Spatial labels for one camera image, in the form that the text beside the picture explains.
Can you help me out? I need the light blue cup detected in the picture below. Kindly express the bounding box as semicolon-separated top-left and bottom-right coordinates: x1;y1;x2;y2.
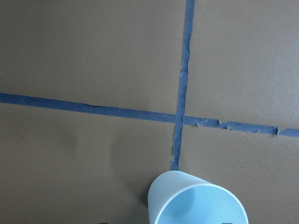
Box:
148;171;249;224

